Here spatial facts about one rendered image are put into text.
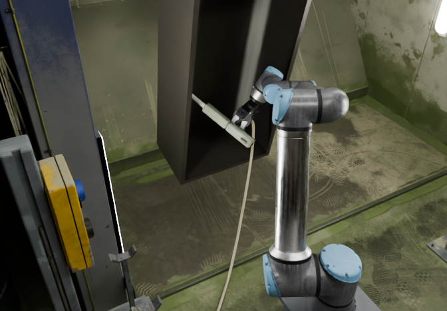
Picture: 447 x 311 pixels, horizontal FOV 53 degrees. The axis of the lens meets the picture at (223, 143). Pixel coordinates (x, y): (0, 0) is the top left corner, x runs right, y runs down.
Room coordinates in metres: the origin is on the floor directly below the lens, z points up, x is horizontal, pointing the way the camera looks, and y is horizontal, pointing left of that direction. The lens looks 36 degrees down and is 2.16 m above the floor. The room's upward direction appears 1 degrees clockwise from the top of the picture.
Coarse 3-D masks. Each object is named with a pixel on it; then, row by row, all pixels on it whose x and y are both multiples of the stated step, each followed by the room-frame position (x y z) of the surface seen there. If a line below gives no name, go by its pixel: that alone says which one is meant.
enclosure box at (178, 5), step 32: (160, 0) 2.03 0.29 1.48; (192, 0) 1.74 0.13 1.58; (224, 0) 2.24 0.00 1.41; (256, 0) 2.34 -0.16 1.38; (288, 0) 2.18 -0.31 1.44; (160, 32) 2.05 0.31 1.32; (192, 32) 1.75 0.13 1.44; (224, 32) 2.28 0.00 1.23; (256, 32) 2.39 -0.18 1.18; (288, 32) 2.16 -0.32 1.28; (160, 64) 2.08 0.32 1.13; (192, 64) 1.79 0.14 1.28; (224, 64) 2.34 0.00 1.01; (256, 64) 2.39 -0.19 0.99; (288, 64) 2.13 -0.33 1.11; (160, 96) 2.11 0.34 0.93; (224, 96) 2.40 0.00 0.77; (160, 128) 2.14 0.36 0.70; (192, 128) 2.33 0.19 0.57; (224, 128) 2.41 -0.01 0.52; (256, 128) 2.35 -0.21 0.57; (192, 160) 2.11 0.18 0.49; (224, 160) 2.14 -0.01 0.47
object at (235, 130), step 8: (192, 96) 1.98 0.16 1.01; (200, 104) 1.95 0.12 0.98; (208, 104) 1.94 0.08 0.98; (208, 112) 1.91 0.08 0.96; (216, 112) 1.90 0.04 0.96; (216, 120) 1.88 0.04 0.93; (224, 120) 1.87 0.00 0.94; (232, 128) 1.84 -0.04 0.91; (240, 128) 1.85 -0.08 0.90; (240, 136) 1.81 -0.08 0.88; (248, 136) 1.81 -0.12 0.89; (248, 144) 1.78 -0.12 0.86
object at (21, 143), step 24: (0, 144) 0.70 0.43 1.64; (24, 144) 0.70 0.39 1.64; (24, 168) 0.69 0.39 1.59; (24, 192) 0.67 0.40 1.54; (24, 216) 0.66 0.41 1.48; (48, 216) 0.68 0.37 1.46; (48, 240) 0.69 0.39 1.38; (48, 264) 0.67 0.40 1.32; (48, 288) 0.66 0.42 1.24; (72, 288) 0.69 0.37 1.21
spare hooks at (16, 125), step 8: (0, 48) 1.19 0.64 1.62; (0, 56) 1.17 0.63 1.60; (0, 64) 1.17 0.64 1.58; (0, 72) 1.16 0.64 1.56; (8, 80) 1.18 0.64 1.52; (0, 88) 1.16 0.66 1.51; (8, 88) 1.18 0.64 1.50; (8, 104) 1.18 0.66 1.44; (16, 104) 1.19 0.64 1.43; (8, 112) 1.15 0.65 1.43; (16, 112) 1.18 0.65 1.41; (16, 120) 1.18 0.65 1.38; (16, 128) 1.16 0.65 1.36; (24, 128) 1.20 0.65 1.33; (32, 144) 1.22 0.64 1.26
